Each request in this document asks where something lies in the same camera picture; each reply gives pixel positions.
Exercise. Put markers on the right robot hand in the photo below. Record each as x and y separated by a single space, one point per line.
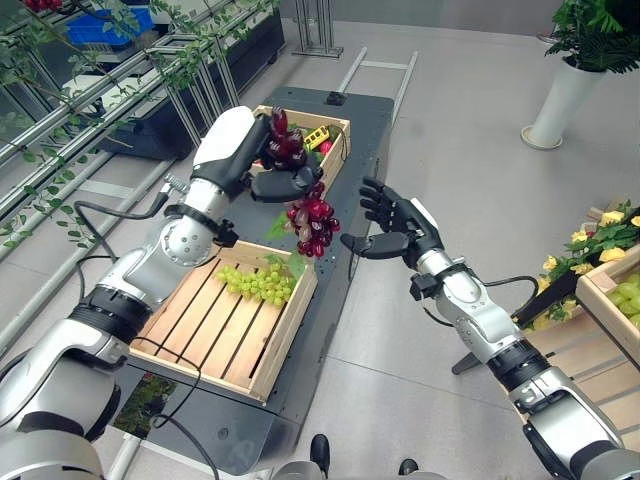
395 220

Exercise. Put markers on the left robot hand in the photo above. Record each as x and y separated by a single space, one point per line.
227 142

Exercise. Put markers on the red grape bunch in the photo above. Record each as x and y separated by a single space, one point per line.
300 185

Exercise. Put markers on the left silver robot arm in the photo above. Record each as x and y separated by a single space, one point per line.
90 320

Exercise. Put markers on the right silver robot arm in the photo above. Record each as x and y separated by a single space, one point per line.
505 345

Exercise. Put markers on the black cabinet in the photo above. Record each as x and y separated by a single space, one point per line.
200 95

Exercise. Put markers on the small wooden crate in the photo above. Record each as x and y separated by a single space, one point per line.
320 145

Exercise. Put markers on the red fruit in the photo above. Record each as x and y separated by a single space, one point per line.
326 147

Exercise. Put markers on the dark grey table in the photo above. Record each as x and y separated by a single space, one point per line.
300 280

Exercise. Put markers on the green grape bunch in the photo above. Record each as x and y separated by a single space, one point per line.
258 282

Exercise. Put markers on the leafy vine branch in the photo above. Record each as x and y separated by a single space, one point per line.
100 75

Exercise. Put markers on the metal leg stand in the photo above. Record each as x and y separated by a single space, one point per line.
316 27

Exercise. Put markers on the blue plastic bin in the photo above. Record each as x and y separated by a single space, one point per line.
107 25

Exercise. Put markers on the large wooden slatted crate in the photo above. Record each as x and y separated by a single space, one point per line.
225 320

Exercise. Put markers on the white tall planter vase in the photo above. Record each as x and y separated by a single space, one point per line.
557 105

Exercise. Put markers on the yellow flower bush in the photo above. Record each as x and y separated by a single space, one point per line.
595 245

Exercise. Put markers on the red berries cluster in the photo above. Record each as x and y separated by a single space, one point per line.
42 5

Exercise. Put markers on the wooden display stand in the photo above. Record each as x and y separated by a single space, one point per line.
595 345

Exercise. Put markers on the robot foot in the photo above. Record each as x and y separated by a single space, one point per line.
320 452
407 467

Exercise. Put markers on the green grapes in stand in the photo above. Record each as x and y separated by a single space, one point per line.
627 297

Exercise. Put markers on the green potted plant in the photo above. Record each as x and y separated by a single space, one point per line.
597 32

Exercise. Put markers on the metal rail frame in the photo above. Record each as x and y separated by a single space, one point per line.
380 75

